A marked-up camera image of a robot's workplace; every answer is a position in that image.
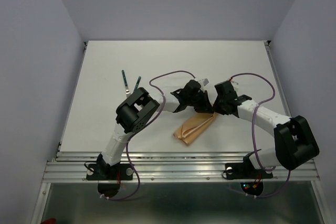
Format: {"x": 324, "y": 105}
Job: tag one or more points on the green handled knife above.
{"x": 137, "y": 83}

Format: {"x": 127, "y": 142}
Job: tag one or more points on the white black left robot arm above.
{"x": 134, "y": 113}

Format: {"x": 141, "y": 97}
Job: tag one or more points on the green handled fork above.
{"x": 127, "y": 90}

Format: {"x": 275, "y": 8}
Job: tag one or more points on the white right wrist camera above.
{"x": 235, "y": 83}

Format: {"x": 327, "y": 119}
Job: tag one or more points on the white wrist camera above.
{"x": 235, "y": 83}
{"x": 204, "y": 81}

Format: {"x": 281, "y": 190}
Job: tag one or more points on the aluminium mounting rail frame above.
{"x": 175, "y": 183}

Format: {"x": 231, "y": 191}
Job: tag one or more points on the red object at bottom edge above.
{"x": 49, "y": 221}

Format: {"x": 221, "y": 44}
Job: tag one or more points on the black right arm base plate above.
{"x": 235, "y": 171}

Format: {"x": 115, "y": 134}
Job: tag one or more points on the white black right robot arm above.
{"x": 294, "y": 142}

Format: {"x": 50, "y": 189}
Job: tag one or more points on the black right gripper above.
{"x": 217, "y": 108}

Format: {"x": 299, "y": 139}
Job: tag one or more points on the beige cloth napkin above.
{"x": 193, "y": 127}

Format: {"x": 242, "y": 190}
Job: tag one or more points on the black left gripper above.
{"x": 205, "y": 106}

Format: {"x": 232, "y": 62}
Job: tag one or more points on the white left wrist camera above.
{"x": 204, "y": 81}

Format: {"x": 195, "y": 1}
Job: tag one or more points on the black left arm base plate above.
{"x": 117, "y": 173}

